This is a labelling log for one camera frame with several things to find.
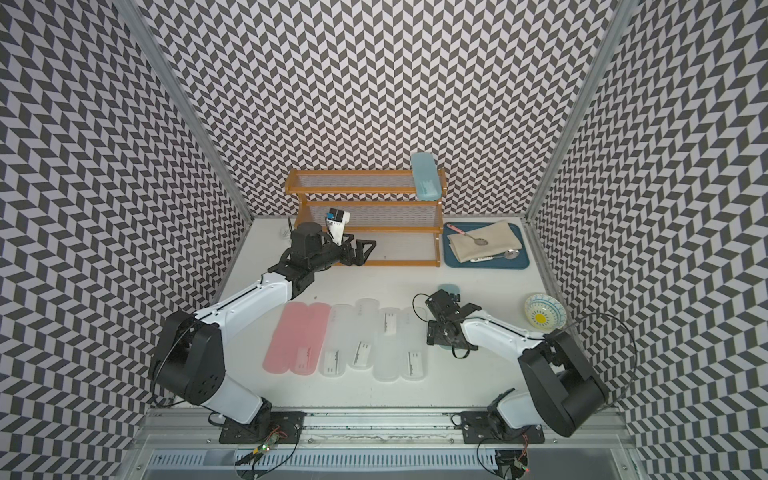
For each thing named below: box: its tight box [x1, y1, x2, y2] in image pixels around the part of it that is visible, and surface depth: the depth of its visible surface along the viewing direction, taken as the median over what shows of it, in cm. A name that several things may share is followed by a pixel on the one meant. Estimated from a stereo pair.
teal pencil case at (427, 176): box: [412, 152, 442, 201], surface depth 88 cm
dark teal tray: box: [443, 222, 530, 269], surface depth 107 cm
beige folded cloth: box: [447, 220, 523, 263], surface depth 111 cm
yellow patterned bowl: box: [524, 293, 567, 330], surface depth 93 cm
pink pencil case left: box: [262, 301, 309, 374], surface depth 87 cm
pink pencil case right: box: [289, 302, 332, 377], surface depth 87 cm
